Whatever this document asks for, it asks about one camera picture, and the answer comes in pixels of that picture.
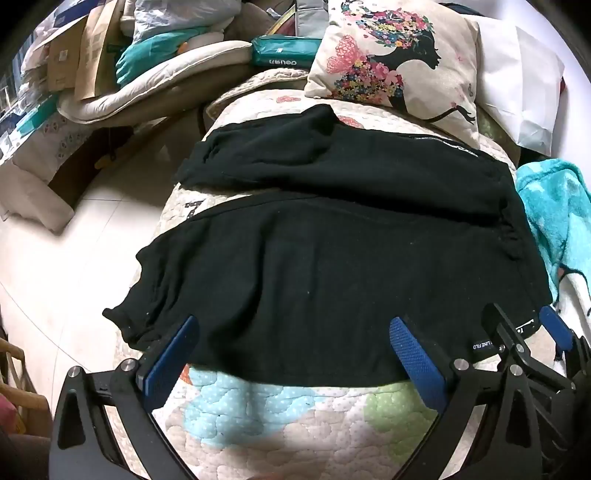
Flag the teal packet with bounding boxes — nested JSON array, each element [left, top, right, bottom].
[[250, 36, 324, 70]]

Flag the black pants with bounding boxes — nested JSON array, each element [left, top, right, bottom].
[[102, 104, 555, 386]]

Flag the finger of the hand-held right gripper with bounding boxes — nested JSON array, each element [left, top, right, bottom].
[[481, 302, 577, 403], [539, 305, 591, 376]]

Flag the heart patterned quilted bedspread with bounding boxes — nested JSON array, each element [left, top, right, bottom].
[[148, 69, 573, 480]]

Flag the wooden chair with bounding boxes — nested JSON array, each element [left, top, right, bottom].
[[0, 335, 51, 437]]

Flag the beige cloth covered box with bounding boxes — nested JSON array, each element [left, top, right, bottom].
[[0, 111, 100, 234]]

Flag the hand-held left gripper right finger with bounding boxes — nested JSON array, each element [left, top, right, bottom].
[[389, 316, 551, 480]]

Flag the dark red cloth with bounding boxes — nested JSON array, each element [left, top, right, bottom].
[[0, 392, 51, 480]]

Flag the beige padded cushion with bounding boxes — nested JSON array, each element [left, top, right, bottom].
[[58, 41, 254, 125]]

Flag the flower print pillow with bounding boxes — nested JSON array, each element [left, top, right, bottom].
[[304, 0, 481, 148]]

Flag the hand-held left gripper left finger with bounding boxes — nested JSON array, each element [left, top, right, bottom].
[[48, 316, 200, 480]]

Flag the grey bag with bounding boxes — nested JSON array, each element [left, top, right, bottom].
[[293, 0, 331, 38]]

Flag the teal and white fleece blanket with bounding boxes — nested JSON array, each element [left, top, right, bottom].
[[515, 158, 591, 365]]

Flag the white plastic bag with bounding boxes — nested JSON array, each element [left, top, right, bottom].
[[134, 0, 241, 42]]

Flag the small cardboard box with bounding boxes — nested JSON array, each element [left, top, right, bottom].
[[46, 18, 88, 93]]

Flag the teal cloth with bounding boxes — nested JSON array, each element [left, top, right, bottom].
[[115, 28, 213, 88]]

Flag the tall cardboard box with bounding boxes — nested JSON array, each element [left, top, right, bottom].
[[74, 0, 125, 100]]

